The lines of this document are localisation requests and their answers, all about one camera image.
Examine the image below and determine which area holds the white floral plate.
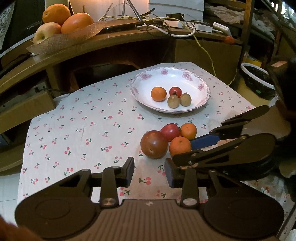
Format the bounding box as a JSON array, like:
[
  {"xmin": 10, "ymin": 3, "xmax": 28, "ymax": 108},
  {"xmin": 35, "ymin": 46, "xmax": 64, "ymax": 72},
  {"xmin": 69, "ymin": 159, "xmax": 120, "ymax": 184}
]
[{"xmin": 129, "ymin": 67, "xmax": 210, "ymax": 113}]

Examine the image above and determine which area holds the white lace cloth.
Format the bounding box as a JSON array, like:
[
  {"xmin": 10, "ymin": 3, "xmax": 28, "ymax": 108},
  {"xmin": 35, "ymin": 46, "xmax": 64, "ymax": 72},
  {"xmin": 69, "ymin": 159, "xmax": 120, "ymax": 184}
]
[{"xmin": 1, "ymin": 1, "xmax": 15, "ymax": 49}]

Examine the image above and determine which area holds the large orange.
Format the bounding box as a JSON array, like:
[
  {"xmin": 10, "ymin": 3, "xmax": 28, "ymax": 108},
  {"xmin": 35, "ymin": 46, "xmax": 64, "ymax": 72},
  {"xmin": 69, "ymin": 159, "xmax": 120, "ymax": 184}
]
[
  {"xmin": 42, "ymin": 4, "xmax": 71, "ymax": 26},
  {"xmin": 61, "ymin": 13, "xmax": 94, "ymax": 34}
]

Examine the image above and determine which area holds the large dark red tomato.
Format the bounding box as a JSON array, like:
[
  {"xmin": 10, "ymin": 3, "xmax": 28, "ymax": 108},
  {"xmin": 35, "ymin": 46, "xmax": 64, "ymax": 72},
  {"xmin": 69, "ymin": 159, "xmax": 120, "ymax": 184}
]
[{"xmin": 140, "ymin": 130, "xmax": 168, "ymax": 159}]

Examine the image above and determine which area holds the brown kiwi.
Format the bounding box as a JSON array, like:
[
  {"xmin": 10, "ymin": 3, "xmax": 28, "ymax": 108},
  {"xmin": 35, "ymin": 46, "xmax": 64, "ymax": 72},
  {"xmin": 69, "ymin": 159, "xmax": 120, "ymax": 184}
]
[
  {"xmin": 167, "ymin": 94, "xmax": 180, "ymax": 108},
  {"xmin": 179, "ymin": 93, "xmax": 192, "ymax": 106}
]

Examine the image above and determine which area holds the small orange object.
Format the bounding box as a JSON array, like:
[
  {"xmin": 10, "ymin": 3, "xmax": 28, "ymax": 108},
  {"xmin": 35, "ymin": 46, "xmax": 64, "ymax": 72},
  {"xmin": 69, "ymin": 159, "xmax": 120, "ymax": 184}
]
[{"xmin": 223, "ymin": 36, "xmax": 235, "ymax": 45}]

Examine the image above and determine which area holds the glass fruit tray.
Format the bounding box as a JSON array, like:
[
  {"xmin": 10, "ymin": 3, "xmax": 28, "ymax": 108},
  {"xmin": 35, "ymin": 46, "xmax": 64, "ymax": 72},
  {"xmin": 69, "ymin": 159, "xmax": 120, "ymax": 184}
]
[{"xmin": 27, "ymin": 22, "xmax": 106, "ymax": 55}]

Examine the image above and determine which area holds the wooden tv cabinet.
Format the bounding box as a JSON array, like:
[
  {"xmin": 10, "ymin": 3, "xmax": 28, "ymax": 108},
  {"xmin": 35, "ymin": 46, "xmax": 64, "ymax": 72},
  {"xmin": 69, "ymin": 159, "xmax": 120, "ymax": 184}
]
[{"xmin": 0, "ymin": 21, "xmax": 243, "ymax": 172}]

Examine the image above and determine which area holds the yellow cable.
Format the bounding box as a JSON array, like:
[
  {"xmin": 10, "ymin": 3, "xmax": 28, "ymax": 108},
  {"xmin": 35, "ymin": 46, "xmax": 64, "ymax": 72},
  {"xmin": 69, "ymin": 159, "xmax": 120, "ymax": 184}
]
[{"xmin": 99, "ymin": 14, "xmax": 239, "ymax": 86}]

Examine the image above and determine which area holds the red tomato back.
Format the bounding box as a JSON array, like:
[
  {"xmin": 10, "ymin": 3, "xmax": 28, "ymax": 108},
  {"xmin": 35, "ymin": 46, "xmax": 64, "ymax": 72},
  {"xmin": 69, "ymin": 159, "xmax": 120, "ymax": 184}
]
[{"xmin": 160, "ymin": 123, "xmax": 181, "ymax": 142}]

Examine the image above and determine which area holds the orange tangerine front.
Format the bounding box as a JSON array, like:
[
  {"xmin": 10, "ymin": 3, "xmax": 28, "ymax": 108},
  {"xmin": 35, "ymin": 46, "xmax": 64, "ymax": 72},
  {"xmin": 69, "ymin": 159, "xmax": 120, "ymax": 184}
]
[{"xmin": 151, "ymin": 86, "xmax": 167, "ymax": 102}]

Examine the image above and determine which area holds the yellow trash bin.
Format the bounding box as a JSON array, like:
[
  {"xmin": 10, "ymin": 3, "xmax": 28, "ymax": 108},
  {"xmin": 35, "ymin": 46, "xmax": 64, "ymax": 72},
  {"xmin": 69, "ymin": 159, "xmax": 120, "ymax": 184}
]
[{"xmin": 229, "ymin": 62, "xmax": 276, "ymax": 106}]

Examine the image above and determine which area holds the large orange front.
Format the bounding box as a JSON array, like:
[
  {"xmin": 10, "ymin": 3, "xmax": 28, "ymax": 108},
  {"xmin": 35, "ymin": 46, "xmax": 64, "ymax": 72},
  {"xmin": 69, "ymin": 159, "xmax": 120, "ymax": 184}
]
[{"xmin": 61, "ymin": 13, "xmax": 94, "ymax": 34}]

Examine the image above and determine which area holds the white power strip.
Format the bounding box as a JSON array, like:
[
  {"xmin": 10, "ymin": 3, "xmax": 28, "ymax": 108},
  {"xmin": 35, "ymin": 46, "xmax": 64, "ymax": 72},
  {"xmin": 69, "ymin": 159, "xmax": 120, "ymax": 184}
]
[{"xmin": 164, "ymin": 20, "xmax": 213, "ymax": 33}]

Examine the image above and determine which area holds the large orange top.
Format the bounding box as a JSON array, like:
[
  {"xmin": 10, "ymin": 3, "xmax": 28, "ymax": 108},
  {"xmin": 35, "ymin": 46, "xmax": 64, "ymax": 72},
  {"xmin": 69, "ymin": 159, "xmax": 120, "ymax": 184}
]
[{"xmin": 42, "ymin": 4, "xmax": 71, "ymax": 26}]

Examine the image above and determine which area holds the white adapter box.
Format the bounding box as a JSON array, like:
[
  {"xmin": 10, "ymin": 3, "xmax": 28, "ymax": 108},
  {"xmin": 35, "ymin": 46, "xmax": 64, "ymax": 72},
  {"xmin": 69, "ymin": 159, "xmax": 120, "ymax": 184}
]
[{"xmin": 213, "ymin": 22, "xmax": 232, "ymax": 37}]

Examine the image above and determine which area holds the white cable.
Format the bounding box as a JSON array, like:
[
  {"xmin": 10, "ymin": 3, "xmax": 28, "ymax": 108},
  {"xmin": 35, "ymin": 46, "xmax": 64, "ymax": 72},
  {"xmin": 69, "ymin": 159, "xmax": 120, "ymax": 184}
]
[{"xmin": 136, "ymin": 22, "xmax": 197, "ymax": 38}]

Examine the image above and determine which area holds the small red tomato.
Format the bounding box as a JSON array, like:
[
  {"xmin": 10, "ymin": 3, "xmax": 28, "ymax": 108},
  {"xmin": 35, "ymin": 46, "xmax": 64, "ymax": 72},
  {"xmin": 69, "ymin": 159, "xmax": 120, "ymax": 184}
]
[{"xmin": 169, "ymin": 86, "xmax": 182, "ymax": 97}]

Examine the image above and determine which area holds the orange tangerine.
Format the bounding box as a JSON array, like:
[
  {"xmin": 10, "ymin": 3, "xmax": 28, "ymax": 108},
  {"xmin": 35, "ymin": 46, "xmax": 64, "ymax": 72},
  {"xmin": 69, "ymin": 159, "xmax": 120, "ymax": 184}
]
[
  {"xmin": 151, "ymin": 86, "xmax": 167, "ymax": 102},
  {"xmin": 181, "ymin": 123, "xmax": 197, "ymax": 140},
  {"xmin": 169, "ymin": 136, "xmax": 191, "ymax": 157}
]

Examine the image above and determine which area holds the pale apple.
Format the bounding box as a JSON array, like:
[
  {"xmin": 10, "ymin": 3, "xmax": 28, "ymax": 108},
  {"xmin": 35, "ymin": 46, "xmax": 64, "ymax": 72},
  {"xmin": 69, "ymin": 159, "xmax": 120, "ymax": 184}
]
[{"xmin": 33, "ymin": 22, "xmax": 62, "ymax": 45}]

